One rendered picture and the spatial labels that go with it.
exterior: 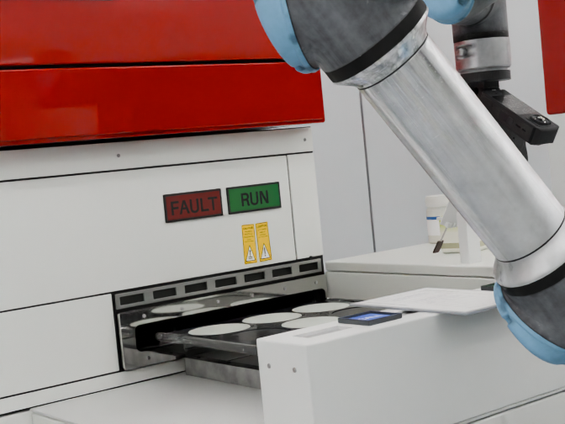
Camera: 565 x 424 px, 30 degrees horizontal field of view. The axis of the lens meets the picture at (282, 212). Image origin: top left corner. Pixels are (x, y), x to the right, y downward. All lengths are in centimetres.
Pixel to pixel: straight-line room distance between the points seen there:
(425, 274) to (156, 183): 48
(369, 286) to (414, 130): 91
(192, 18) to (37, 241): 45
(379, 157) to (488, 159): 310
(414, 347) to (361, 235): 279
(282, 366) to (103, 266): 59
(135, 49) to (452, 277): 63
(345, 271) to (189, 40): 51
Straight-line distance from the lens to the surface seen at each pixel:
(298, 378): 119
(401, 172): 421
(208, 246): 184
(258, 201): 190
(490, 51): 144
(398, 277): 185
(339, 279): 196
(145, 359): 177
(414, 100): 101
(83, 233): 172
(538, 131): 138
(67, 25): 168
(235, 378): 167
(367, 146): 409
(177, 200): 180
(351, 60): 98
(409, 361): 128
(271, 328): 168
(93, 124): 168
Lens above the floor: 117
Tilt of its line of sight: 3 degrees down
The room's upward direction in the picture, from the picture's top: 6 degrees counter-clockwise
